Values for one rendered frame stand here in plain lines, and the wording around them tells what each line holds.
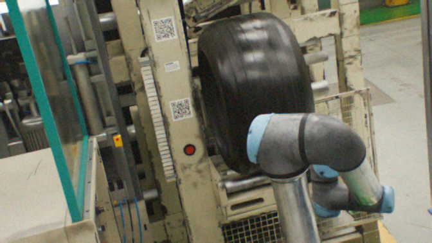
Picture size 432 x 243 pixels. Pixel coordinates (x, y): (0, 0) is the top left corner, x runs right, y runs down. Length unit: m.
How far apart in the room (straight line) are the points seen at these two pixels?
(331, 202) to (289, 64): 0.50
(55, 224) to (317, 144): 0.56
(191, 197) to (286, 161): 0.88
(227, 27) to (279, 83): 0.28
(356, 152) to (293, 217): 0.23
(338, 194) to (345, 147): 0.38
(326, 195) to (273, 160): 0.37
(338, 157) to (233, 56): 0.70
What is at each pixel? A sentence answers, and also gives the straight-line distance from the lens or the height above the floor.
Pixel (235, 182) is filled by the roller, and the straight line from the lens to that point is 1.94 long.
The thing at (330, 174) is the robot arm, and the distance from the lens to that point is 1.49.
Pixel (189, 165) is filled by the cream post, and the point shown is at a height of 1.00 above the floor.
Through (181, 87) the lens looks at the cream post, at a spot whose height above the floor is 1.30.
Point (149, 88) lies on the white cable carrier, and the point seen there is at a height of 1.31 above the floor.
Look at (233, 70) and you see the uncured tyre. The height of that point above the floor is 1.36.
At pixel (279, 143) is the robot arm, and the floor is 1.31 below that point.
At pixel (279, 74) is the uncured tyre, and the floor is 1.32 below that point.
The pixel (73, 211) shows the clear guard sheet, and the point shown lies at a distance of 1.11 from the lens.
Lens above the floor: 1.74
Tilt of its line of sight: 18 degrees down
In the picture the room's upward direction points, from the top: 10 degrees counter-clockwise
